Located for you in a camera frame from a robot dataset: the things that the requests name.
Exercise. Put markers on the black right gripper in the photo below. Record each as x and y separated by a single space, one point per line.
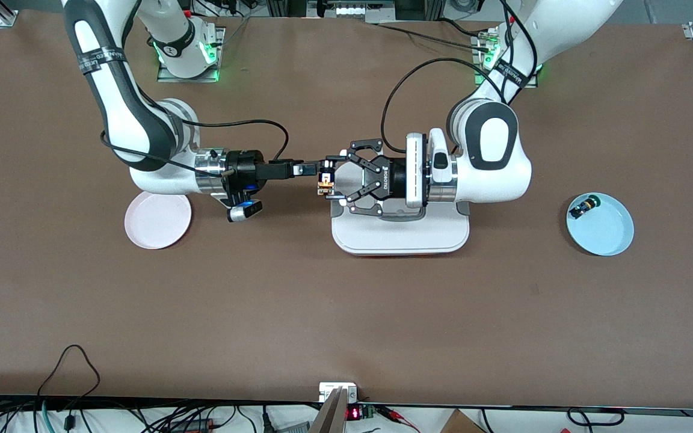
244 168

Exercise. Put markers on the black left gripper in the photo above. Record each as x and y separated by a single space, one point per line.
392 178

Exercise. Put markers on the orange push-button switch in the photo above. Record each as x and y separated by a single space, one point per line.
324 183

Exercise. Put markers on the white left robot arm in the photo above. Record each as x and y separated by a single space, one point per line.
503 180

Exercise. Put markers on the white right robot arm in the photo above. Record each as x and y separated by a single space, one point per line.
112 90

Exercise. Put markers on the white lidded plastic container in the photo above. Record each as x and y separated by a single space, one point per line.
400 237

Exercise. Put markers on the pale pink round plate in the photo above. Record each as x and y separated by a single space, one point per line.
157 222

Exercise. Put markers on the white labelled device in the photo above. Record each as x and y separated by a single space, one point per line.
358 10

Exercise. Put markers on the small white box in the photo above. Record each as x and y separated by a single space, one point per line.
328 391

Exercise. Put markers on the circuit board red display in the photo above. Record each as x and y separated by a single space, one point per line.
354 414

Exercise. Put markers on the red black clip leads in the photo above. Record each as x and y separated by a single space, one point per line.
391 412

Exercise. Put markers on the light blue round plate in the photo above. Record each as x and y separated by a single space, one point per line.
605 234

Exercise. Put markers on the grey power strip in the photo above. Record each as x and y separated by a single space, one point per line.
292 428

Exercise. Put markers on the brown cardboard piece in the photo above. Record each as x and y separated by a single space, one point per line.
461 424

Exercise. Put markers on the orange black device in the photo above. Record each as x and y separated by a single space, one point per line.
193 426

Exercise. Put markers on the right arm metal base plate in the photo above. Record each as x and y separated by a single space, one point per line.
217 54

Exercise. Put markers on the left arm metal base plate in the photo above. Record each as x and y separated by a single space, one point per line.
477 79

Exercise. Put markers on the dark metal frame rack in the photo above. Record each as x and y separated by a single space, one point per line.
286 7

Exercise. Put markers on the green push-button switch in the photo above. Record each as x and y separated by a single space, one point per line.
584 207

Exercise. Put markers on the grey metal post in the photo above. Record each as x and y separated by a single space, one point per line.
329 418

